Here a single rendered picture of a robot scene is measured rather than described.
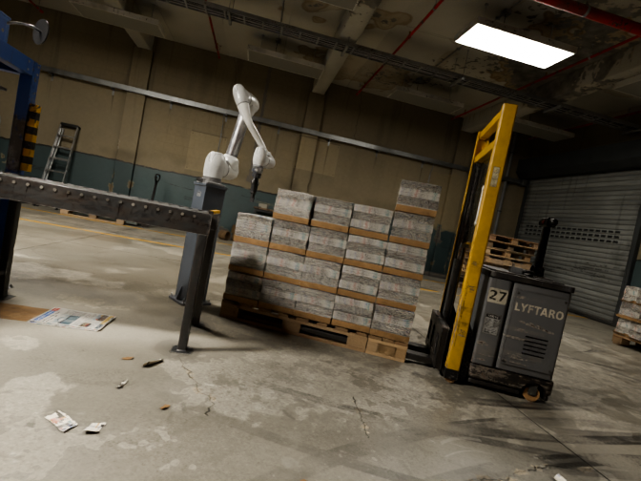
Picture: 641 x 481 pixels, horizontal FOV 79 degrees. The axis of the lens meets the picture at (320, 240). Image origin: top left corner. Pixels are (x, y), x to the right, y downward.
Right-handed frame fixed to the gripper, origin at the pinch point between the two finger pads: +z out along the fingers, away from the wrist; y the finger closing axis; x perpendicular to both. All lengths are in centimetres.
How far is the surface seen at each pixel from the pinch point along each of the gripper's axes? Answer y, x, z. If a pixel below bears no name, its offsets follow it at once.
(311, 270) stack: -19, -63, 45
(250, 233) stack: -18.5, -10.7, 27.5
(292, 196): -19.6, -38.0, -6.5
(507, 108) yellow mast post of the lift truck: -37, -170, -86
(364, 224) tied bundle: -18, -95, 4
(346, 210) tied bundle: -18, -80, -4
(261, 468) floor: -174, -87, 96
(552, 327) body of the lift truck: -34, -227, 45
